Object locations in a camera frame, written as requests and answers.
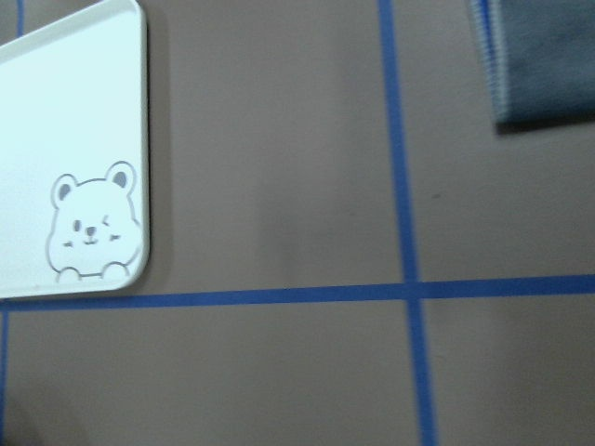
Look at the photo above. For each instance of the grey folded cloth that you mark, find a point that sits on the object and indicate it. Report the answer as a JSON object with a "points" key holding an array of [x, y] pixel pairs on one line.
{"points": [[538, 58]]}

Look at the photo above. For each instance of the cream bear tray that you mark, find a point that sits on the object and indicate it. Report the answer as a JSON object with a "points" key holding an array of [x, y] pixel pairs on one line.
{"points": [[75, 154]]}

